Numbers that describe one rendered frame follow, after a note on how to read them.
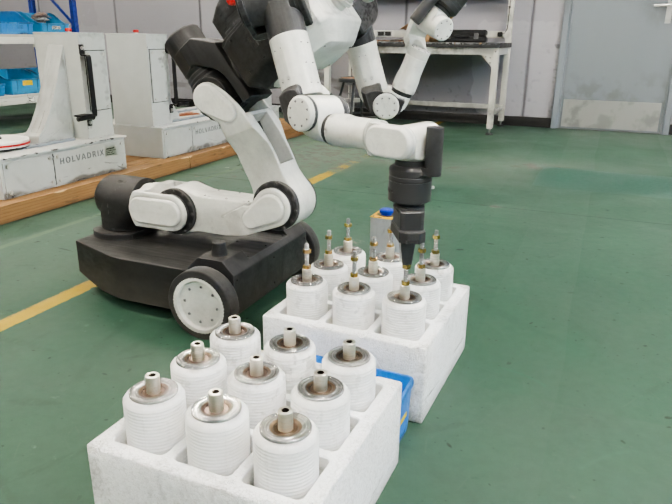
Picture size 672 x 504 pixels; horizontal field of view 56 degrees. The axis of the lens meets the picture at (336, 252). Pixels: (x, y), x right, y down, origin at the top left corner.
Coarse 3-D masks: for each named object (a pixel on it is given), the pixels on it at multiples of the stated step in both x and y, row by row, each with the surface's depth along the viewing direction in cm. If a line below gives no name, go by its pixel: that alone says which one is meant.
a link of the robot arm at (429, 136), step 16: (416, 128) 122; (432, 128) 120; (416, 144) 121; (432, 144) 121; (400, 160) 125; (416, 160) 123; (432, 160) 122; (400, 176) 124; (416, 176) 123; (432, 176) 123
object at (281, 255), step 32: (96, 192) 201; (128, 192) 196; (128, 224) 200; (96, 256) 192; (128, 256) 185; (160, 256) 186; (192, 256) 186; (224, 256) 173; (256, 256) 181; (288, 256) 199; (128, 288) 185; (160, 288) 181; (256, 288) 182
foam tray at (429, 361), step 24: (456, 288) 161; (456, 312) 152; (264, 336) 146; (312, 336) 140; (336, 336) 137; (360, 336) 135; (384, 336) 134; (432, 336) 135; (456, 336) 156; (384, 360) 134; (408, 360) 132; (432, 360) 136; (456, 360) 160; (432, 384) 139
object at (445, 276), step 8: (416, 264) 158; (432, 272) 153; (440, 272) 153; (448, 272) 154; (440, 280) 153; (448, 280) 154; (440, 288) 154; (448, 288) 155; (440, 296) 155; (448, 296) 156
